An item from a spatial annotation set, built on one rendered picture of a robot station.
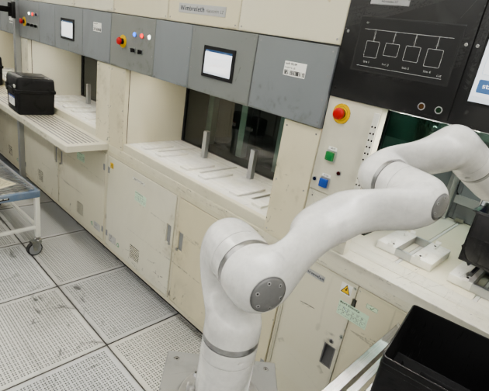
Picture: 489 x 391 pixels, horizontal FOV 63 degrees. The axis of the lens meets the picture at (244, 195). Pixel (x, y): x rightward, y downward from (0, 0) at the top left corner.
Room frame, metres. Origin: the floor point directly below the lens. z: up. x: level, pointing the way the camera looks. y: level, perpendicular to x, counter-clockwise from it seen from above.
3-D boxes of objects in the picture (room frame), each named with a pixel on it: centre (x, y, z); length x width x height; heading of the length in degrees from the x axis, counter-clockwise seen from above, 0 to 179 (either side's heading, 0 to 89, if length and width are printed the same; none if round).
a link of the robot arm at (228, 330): (0.71, -0.01, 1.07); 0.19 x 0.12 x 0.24; 28
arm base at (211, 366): (0.68, -0.02, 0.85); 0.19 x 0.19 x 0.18
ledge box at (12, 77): (2.91, 1.67, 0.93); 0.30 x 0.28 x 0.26; 46
